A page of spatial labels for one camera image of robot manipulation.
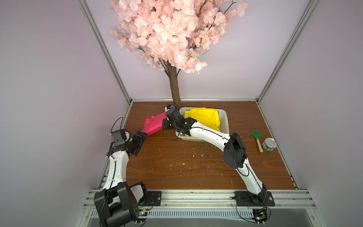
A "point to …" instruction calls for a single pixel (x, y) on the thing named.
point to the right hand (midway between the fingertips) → (162, 120)
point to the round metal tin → (269, 144)
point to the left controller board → (146, 212)
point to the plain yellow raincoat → (207, 117)
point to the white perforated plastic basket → (224, 126)
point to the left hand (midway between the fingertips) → (145, 137)
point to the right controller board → (260, 215)
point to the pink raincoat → (153, 125)
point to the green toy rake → (256, 135)
